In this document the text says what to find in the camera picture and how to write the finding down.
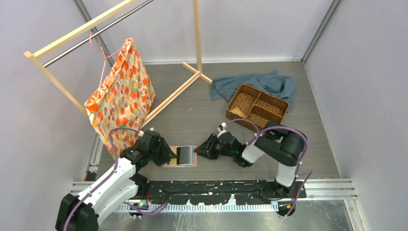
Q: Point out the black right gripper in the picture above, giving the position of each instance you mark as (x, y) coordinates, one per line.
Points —
(207, 148)

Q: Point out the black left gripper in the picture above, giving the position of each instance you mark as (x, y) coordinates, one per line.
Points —
(167, 154)

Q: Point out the yellow credit card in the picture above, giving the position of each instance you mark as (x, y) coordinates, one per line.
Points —
(172, 162)

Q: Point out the orange credit card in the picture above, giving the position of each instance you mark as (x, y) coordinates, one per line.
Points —
(238, 112)

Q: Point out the woven wicker divided basket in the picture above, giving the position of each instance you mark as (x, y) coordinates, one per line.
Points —
(259, 107)

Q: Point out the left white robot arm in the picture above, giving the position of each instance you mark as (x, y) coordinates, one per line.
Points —
(89, 208)

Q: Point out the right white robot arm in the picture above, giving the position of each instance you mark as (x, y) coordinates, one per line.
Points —
(282, 143)

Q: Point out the orange floral hanging garment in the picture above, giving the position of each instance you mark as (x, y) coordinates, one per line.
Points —
(120, 105)

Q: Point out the blue-grey crumpled cloth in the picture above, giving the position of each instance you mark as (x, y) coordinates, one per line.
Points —
(280, 86)

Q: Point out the pink clothes hanger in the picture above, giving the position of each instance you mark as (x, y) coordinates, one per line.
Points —
(105, 57)

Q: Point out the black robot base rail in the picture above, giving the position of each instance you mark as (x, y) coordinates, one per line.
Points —
(216, 192)

